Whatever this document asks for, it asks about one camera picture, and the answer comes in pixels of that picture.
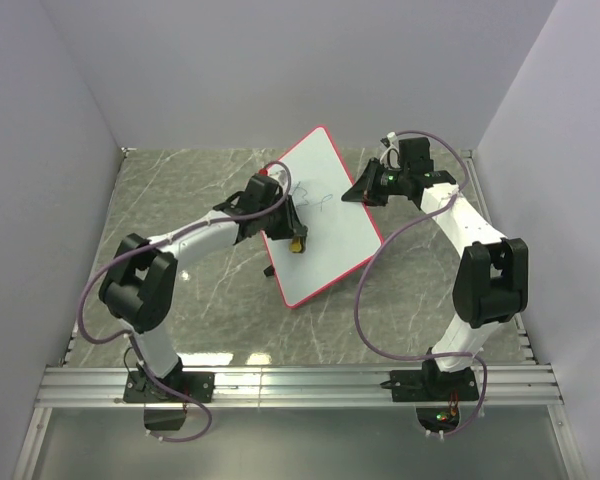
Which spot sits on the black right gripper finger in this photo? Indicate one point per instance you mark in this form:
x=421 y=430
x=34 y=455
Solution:
x=375 y=201
x=366 y=184

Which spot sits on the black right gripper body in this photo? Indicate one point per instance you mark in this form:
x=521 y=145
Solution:
x=390 y=182

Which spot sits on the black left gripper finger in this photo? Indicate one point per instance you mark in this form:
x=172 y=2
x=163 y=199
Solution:
x=297 y=229
x=280 y=231

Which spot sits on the aluminium front rail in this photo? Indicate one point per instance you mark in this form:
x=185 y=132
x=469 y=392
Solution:
x=354 y=386

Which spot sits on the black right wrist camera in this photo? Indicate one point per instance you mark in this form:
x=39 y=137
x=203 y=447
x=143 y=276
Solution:
x=411 y=155

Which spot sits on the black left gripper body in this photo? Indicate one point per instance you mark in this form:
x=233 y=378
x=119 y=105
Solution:
x=280 y=213

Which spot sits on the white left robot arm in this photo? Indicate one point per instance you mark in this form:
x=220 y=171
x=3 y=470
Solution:
x=139 y=288

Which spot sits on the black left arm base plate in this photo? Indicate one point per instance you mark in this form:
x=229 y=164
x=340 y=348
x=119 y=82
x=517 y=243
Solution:
x=140 y=388

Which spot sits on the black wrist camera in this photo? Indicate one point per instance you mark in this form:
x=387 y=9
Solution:
x=261 y=192
x=411 y=155

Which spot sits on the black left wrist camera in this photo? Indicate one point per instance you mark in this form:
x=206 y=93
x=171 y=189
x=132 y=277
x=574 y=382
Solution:
x=261 y=192

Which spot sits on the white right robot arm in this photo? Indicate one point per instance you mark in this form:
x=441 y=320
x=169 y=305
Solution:
x=491 y=284

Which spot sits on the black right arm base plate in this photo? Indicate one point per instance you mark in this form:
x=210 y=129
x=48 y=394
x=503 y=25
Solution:
x=418 y=386

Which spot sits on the red framed whiteboard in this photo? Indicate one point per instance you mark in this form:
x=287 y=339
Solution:
x=342 y=236

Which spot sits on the yellow whiteboard eraser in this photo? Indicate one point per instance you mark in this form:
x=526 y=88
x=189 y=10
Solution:
x=297 y=245

